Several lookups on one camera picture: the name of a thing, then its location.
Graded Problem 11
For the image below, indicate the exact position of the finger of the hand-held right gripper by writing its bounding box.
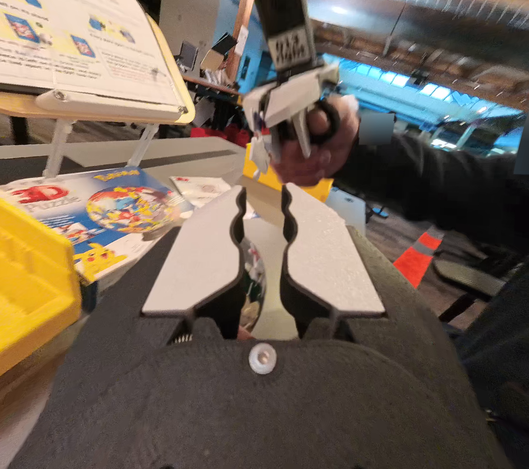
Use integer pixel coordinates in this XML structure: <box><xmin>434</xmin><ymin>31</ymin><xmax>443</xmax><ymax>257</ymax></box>
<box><xmin>264</xmin><ymin>74</ymin><xmax>327</xmax><ymax>129</ymax></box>
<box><xmin>242</xmin><ymin>90</ymin><xmax>274</xmax><ymax>181</ymax></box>

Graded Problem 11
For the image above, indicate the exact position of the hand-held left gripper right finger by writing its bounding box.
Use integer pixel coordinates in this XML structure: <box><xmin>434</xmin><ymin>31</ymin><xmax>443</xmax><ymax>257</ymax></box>
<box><xmin>280</xmin><ymin>183</ymin><xmax>388</xmax><ymax>339</ymax></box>

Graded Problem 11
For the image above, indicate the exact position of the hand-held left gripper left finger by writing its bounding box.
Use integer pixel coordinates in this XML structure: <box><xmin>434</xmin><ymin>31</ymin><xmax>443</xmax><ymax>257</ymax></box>
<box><xmin>142</xmin><ymin>185</ymin><xmax>248</xmax><ymax>340</ymax></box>

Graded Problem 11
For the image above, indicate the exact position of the colourful puzzle ball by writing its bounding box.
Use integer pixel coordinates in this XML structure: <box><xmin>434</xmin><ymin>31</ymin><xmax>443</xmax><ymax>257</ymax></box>
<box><xmin>237</xmin><ymin>237</ymin><xmax>268</xmax><ymax>333</ymax></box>

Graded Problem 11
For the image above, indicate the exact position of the person's right forearm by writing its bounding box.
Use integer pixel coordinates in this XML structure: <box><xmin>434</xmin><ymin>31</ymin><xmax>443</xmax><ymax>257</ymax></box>
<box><xmin>331</xmin><ymin>132</ymin><xmax>529</xmax><ymax>238</ymax></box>

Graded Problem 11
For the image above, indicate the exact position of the blue puzzle box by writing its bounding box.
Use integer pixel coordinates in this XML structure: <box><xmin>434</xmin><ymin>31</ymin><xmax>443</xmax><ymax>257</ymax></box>
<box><xmin>0</xmin><ymin>167</ymin><xmax>195</xmax><ymax>286</ymax></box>

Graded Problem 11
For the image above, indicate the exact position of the person's right hand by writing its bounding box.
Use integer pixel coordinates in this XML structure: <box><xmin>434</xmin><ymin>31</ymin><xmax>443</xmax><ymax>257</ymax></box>
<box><xmin>271</xmin><ymin>95</ymin><xmax>361</xmax><ymax>187</ymax></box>

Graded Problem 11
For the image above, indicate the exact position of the white instruction leaflet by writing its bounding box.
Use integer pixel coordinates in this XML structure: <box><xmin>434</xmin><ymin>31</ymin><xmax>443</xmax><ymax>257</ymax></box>
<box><xmin>169</xmin><ymin>176</ymin><xmax>233</xmax><ymax>208</ymax></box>

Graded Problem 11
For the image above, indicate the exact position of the yellow plastic bin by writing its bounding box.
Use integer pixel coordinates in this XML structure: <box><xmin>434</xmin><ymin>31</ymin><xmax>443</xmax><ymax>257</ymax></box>
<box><xmin>242</xmin><ymin>143</ymin><xmax>334</xmax><ymax>204</ymax></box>
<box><xmin>0</xmin><ymin>196</ymin><xmax>82</xmax><ymax>376</ymax></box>

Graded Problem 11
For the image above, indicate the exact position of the orange traffic cone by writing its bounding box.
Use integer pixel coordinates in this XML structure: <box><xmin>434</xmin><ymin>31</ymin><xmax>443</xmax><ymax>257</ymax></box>
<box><xmin>393</xmin><ymin>229</ymin><xmax>445</xmax><ymax>289</ymax></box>

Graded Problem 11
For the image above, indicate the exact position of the pale wooden display board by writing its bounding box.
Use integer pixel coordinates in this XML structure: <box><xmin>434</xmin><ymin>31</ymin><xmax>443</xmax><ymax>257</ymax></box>
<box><xmin>0</xmin><ymin>0</ymin><xmax>196</xmax><ymax>125</ymax></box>

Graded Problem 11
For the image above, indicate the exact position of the person's dark jacket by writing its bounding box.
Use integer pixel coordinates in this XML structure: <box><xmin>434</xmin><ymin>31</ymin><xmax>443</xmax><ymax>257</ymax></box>
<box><xmin>450</xmin><ymin>258</ymin><xmax>529</xmax><ymax>469</ymax></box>

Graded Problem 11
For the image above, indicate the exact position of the printed instruction sheet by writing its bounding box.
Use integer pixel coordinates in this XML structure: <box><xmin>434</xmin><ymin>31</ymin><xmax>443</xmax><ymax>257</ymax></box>
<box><xmin>0</xmin><ymin>0</ymin><xmax>179</xmax><ymax>106</ymax></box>

